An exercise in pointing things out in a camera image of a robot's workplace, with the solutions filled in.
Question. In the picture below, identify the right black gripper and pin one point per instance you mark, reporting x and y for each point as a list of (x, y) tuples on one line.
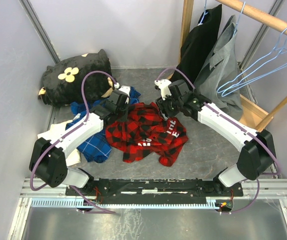
[(162, 105)]

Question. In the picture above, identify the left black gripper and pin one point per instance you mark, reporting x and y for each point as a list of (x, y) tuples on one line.
[(124, 118)]

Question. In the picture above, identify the red black plaid shirt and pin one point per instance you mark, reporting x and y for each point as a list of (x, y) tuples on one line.
[(144, 132)]

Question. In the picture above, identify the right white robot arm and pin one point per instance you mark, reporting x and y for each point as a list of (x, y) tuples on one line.
[(256, 149)]

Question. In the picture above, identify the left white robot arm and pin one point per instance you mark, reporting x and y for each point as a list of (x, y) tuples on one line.
[(48, 160)]

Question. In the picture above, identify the blue plaid shirt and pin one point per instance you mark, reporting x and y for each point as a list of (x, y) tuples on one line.
[(96, 148)]

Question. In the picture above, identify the grey hanging shirt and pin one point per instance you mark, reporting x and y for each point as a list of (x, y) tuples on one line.
[(219, 68)]

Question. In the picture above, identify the blue hanger under grey shirt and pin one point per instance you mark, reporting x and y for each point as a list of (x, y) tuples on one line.
[(239, 17)]

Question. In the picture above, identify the blue hanger under black garment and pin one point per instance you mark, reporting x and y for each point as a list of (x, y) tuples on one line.
[(205, 12)]

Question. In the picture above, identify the black flower-print garment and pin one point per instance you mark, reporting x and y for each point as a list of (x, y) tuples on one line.
[(61, 84)]

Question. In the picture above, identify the black hanging garment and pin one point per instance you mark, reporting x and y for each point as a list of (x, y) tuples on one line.
[(198, 44)]

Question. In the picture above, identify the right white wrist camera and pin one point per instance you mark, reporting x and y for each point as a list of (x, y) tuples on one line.
[(163, 86)]

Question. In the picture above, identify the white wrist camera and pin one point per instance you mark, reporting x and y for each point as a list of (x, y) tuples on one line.
[(163, 86), (125, 89)]

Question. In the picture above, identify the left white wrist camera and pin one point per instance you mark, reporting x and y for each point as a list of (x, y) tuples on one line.
[(125, 89)]

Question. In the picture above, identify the wooden clothes rack frame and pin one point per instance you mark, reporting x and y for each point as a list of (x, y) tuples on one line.
[(254, 116)]

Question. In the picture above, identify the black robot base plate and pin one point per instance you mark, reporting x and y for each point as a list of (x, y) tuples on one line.
[(158, 191)]

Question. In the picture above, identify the light blue cable duct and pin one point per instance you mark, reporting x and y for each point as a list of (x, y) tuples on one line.
[(81, 204)]

